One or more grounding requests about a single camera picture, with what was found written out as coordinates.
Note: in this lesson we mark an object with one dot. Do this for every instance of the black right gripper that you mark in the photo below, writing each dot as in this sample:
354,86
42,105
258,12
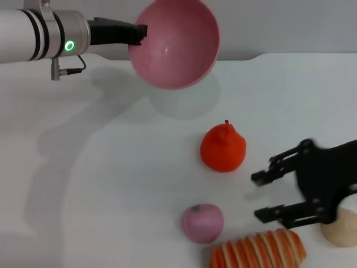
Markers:
326,178

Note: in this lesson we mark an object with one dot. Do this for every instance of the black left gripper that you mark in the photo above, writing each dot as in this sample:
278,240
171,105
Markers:
111,30

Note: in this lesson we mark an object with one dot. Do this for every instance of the pink plastic bowl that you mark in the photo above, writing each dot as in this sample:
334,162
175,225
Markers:
178,53

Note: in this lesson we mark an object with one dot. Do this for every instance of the pink toy peach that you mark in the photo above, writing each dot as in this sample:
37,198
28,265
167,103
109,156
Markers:
202,223

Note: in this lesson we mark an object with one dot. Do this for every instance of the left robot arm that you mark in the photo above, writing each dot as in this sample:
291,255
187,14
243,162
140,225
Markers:
39,36

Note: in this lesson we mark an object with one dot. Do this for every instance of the orange striped toy bread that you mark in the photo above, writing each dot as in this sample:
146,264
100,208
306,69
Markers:
256,249

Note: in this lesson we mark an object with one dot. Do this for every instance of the beige toy bun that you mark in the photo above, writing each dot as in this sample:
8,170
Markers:
338,230

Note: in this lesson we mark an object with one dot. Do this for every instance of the orange-red toy pear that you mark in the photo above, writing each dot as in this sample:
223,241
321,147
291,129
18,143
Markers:
223,150

